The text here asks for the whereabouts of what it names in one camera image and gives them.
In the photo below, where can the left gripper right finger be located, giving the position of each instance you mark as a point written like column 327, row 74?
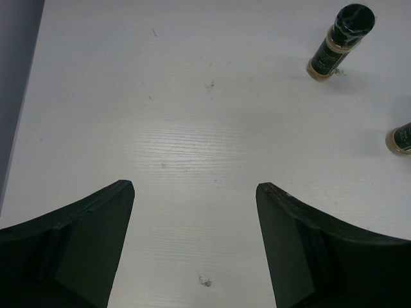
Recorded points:
column 317, row 260

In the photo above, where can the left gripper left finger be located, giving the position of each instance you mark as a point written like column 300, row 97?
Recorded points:
column 68, row 257

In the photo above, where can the spice jar black lid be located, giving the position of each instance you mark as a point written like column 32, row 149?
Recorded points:
column 352, row 23
column 398, row 140

